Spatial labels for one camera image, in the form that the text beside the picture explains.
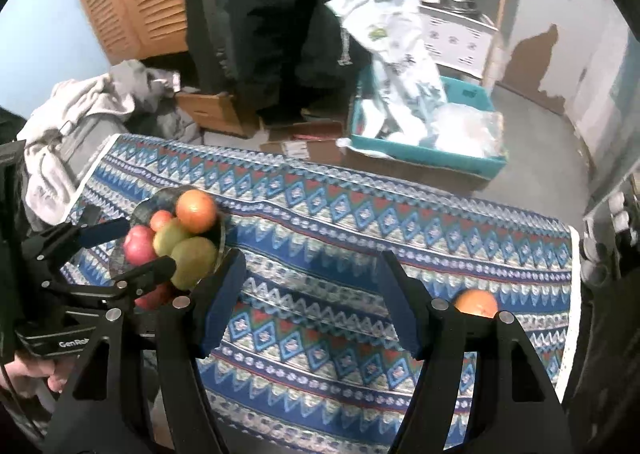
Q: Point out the person's left hand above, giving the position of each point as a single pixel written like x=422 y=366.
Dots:
x=30 y=374

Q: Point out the blue patterned tablecloth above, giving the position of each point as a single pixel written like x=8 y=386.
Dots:
x=325 y=244

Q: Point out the flat cardboard box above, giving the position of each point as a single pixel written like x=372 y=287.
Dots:
x=310 y=149

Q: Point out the metal pot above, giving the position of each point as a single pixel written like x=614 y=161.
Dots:
x=452 y=2

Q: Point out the dark clothing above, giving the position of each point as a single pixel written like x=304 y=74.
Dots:
x=270 y=9

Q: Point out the glass plate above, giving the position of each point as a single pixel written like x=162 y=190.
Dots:
x=145 y=206

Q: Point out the wooden shelf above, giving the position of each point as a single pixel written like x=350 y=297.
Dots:
x=497 y=9

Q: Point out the green pear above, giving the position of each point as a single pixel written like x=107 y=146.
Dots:
x=170 y=236

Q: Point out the yellow-green mango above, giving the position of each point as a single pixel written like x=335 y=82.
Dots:
x=192 y=261

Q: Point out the white patterned box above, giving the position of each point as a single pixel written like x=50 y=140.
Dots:
x=450 y=42

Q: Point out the white towel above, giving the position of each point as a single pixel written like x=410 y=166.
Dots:
x=75 y=104

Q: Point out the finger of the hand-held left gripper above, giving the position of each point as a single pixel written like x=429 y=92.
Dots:
x=150 y=271
x=100 y=231

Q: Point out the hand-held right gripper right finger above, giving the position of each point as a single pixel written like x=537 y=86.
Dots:
x=400 y=304

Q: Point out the red apple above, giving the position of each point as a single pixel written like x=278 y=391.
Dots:
x=155 y=296
x=139 y=244

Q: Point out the dark bulky object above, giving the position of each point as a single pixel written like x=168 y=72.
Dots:
x=610 y=334

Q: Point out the large orange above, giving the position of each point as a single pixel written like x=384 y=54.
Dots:
x=196 y=210

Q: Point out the teal box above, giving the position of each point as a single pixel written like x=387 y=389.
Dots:
x=425 y=154

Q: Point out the small orange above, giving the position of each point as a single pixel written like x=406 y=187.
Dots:
x=160 y=220
x=475 y=303

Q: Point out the white printed plastic bag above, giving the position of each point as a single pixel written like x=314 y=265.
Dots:
x=395 y=49

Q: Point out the clear plastic bag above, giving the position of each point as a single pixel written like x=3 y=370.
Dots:
x=465 y=129

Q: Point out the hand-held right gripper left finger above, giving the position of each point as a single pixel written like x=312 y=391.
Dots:
x=222 y=304

